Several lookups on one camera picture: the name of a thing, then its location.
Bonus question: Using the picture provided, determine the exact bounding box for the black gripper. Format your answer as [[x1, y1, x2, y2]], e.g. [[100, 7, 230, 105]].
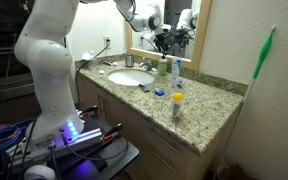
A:
[[153, 29, 172, 56]]

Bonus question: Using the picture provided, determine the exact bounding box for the green pump soap bottle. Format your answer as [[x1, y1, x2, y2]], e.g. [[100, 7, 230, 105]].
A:
[[157, 53, 169, 76]]

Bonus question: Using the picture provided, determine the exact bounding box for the white bottle yellow cap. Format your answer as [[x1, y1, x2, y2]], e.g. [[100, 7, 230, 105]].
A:
[[170, 92, 184, 119]]

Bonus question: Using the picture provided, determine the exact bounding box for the clear plastic water bottle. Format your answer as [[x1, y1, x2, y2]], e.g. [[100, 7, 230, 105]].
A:
[[89, 50, 99, 72]]

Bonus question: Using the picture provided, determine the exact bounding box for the white electric toothbrush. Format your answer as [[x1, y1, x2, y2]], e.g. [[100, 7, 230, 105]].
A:
[[171, 57, 182, 81]]

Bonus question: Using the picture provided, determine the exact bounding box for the chrome faucet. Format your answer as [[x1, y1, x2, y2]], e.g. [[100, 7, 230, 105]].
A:
[[139, 57, 158, 73]]

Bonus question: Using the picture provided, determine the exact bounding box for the wooden framed mirror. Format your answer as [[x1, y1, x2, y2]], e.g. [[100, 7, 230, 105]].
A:
[[124, 0, 213, 72]]

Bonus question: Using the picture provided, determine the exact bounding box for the steel cup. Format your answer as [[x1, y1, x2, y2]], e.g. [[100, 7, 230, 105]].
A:
[[124, 53, 135, 69]]

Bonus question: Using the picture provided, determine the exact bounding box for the white oval sink basin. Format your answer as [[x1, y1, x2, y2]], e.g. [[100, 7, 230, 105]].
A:
[[107, 68, 155, 87]]

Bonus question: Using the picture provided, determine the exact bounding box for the blue razor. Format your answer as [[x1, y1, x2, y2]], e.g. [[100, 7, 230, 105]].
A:
[[137, 83, 151, 94]]

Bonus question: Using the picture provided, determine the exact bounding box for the wooden vanity cabinet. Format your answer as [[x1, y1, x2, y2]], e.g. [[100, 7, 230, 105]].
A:
[[76, 73, 242, 180]]

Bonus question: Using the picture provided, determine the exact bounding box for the black orange clamp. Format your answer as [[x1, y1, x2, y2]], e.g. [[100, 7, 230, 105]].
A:
[[78, 105, 99, 118], [101, 123, 124, 141]]

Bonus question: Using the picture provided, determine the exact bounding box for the black robot cart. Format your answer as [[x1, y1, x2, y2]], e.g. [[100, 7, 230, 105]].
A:
[[50, 103, 140, 180]]

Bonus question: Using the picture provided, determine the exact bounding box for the white round knob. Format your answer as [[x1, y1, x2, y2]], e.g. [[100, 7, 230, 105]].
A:
[[23, 164, 57, 180]]

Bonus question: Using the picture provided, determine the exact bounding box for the white wall outlet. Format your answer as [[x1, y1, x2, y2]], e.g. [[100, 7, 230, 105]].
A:
[[102, 35, 112, 50]]

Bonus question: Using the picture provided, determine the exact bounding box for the black power cable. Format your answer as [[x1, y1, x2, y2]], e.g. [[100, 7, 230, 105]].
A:
[[74, 39, 112, 104]]

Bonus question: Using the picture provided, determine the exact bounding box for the metal drawer handle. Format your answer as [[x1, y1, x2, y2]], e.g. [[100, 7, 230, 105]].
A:
[[146, 128, 181, 155], [146, 146, 177, 174]]

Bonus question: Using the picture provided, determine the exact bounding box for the green handled broom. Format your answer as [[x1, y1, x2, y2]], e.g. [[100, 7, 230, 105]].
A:
[[213, 26, 277, 174]]

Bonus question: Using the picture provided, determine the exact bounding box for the aluminium mounting rail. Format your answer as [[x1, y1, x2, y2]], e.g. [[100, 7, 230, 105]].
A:
[[7, 128, 103, 168]]

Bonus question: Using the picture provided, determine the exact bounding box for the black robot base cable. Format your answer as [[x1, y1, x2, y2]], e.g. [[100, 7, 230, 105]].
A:
[[62, 134, 130, 162], [46, 134, 62, 180]]

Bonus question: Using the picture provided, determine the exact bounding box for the blue orange cable bundle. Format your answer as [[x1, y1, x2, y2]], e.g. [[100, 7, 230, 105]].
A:
[[0, 118, 35, 156]]

